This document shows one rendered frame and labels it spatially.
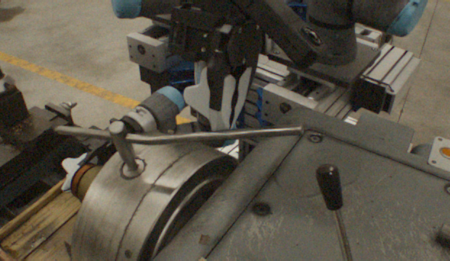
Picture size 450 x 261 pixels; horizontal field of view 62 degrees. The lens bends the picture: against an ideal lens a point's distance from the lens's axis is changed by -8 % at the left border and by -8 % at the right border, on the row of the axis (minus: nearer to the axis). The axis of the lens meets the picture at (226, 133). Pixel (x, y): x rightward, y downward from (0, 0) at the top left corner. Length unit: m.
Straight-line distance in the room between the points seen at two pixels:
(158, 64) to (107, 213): 0.70
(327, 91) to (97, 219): 0.64
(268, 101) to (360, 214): 0.52
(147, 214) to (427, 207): 0.36
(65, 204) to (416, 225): 0.82
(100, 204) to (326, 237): 0.31
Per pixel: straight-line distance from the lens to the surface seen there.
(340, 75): 0.96
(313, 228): 0.48
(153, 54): 1.19
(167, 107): 0.93
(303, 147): 0.59
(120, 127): 0.52
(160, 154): 0.60
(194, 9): 0.46
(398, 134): 0.65
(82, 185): 0.77
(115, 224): 0.57
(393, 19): 0.89
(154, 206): 0.54
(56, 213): 1.05
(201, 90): 0.47
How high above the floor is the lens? 1.63
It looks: 39 degrees down
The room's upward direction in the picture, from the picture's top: straight up
